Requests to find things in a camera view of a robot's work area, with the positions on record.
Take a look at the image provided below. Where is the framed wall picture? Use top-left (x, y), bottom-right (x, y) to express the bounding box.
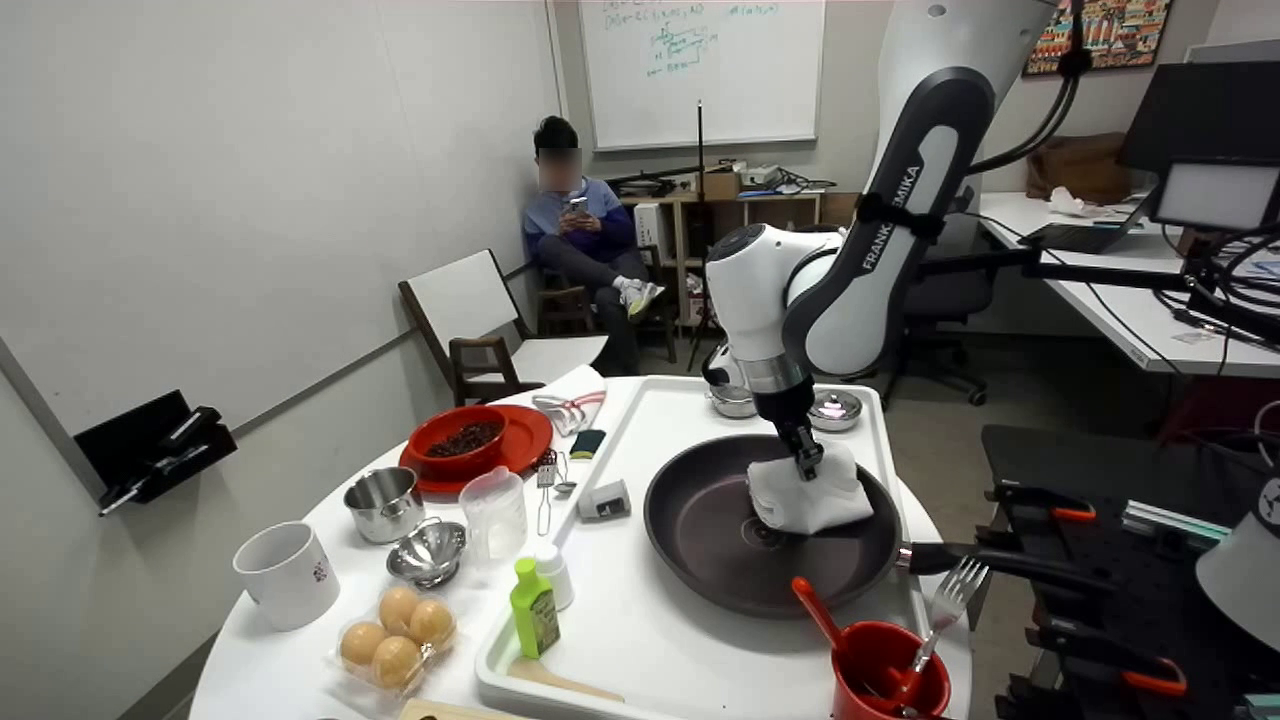
top-left (1019, 0), bottom-right (1180, 81)

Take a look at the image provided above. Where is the black frying pan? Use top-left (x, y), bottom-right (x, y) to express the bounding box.
top-left (639, 430), bottom-right (1126, 619)

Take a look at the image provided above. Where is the small leaning whiteboard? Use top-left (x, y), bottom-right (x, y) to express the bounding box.
top-left (0, 335), bottom-right (113, 720)

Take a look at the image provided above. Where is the red spatula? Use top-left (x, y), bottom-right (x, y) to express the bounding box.
top-left (790, 570), bottom-right (860, 655)

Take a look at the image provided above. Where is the small white bottle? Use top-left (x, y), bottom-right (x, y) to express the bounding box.
top-left (526, 537), bottom-right (581, 615)

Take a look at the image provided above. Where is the computer monitor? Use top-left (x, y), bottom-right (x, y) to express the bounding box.
top-left (1116, 56), bottom-right (1280, 241)

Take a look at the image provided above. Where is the large wall whiteboard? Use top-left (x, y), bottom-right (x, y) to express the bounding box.
top-left (571, 0), bottom-right (828, 155)

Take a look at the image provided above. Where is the metal fork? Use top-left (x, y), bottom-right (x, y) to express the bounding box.
top-left (893, 552), bottom-right (998, 705)

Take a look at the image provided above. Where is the brown bag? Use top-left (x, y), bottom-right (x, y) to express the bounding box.
top-left (1026, 133), bottom-right (1141, 204)

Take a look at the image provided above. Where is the red striped white towel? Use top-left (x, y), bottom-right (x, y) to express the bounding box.
top-left (527, 362), bottom-right (612, 440)

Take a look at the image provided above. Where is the white desk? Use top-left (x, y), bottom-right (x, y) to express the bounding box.
top-left (975, 188), bottom-right (1280, 383)

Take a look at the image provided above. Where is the orange handled clamp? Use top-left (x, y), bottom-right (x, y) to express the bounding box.
top-left (985, 481), bottom-right (1103, 529)
top-left (1034, 619), bottom-right (1194, 705)

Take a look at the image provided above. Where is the steel cup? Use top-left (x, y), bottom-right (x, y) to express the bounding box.
top-left (340, 462), bottom-right (430, 549)

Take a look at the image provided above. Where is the clear plastic cup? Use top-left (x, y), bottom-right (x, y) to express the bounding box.
top-left (455, 462), bottom-right (531, 570)

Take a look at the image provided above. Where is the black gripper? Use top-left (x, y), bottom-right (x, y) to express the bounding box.
top-left (758, 376), bottom-right (828, 485)

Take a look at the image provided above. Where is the small grey white box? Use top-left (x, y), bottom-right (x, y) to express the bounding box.
top-left (571, 476), bottom-right (635, 522)

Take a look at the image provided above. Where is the laptop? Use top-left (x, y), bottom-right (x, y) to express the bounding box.
top-left (1016, 182), bottom-right (1164, 259)

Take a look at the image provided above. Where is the brown egg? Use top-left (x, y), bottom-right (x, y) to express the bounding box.
top-left (410, 596), bottom-right (460, 655)
top-left (338, 619), bottom-right (394, 672)
top-left (375, 582), bottom-right (430, 638)
top-left (369, 632), bottom-right (430, 691)

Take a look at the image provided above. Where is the black swivel chair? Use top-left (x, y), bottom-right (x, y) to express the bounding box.
top-left (878, 182), bottom-right (1000, 407)

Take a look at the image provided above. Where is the red bowl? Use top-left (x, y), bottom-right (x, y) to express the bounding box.
top-left (406, 402), bottom-right (512, 489)

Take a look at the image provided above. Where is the small steel bowl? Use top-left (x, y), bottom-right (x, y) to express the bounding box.
top-left (384, 519), bottom-right (472, 596)

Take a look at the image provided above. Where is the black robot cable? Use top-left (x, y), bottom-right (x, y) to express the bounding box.
top-left (964, 0), bottom-right (1095, 179)

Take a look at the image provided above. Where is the clear egg carton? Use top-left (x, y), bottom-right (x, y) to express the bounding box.
top-left (324, 578), bottom-right (464, 720)

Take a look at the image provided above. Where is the red plate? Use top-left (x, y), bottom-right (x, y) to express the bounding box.
top-left (398, 399), bottom-right (557, 502)

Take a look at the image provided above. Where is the seated person blue sweater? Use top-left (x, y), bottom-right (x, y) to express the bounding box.
top-left (516, 113), bottom-right (661, 325)

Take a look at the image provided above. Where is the wooden board with pieces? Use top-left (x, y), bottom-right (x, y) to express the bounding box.
top-left (398, 696), bottom-right (527, 720)

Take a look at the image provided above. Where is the steel lidded pan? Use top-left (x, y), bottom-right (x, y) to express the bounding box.
top-left (804, 383), bottom-right (870, 435)

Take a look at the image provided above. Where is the red cup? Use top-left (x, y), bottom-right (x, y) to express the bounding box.
top-left (833, 619), bottom-right (957, 720)

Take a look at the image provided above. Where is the wooden shelf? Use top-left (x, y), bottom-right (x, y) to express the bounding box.
top-left (624, 162), bottom-right (865, 339)

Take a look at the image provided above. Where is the green bottle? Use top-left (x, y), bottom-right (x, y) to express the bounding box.
top-left (507, 556), bottom-right (566, 665)

